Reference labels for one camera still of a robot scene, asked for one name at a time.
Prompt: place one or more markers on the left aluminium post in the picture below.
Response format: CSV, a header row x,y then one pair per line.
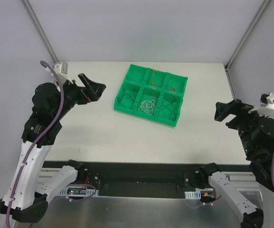
x,y
39,29

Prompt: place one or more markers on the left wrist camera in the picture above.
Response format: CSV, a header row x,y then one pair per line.
x,y
61,69

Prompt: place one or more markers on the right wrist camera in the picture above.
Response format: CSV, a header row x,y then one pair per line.
x,y
266,107

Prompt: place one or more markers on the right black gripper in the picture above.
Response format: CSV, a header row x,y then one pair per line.
x,y
233,116

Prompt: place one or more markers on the right white cable duct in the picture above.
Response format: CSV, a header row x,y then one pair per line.
x,y
192,195

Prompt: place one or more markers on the white cable duct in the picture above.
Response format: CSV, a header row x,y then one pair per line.
x,y
78,192
192,195

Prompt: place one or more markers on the green compartment tray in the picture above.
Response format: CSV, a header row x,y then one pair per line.
x,y
151,94

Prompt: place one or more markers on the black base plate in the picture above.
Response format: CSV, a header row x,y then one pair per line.
x,y
141,180

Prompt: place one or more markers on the aluminium post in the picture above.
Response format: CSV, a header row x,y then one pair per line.
x,y
253,23
39,29

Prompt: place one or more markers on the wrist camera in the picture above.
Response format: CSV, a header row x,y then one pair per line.
x,y
61,69
266,107

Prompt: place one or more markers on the left white cable duct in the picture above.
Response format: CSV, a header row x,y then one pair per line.
x,y
78,192

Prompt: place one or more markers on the aluminium frame rail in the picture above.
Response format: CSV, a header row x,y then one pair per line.
x,y
243,181

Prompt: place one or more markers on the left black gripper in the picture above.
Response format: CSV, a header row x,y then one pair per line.
x,y
84,92

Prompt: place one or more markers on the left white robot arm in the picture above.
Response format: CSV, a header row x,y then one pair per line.
x,y
27,201

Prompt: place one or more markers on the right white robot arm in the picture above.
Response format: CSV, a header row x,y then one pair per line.
x,y
259,150

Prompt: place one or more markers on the right aluminium post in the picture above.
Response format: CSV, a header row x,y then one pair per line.
x,y
253,23

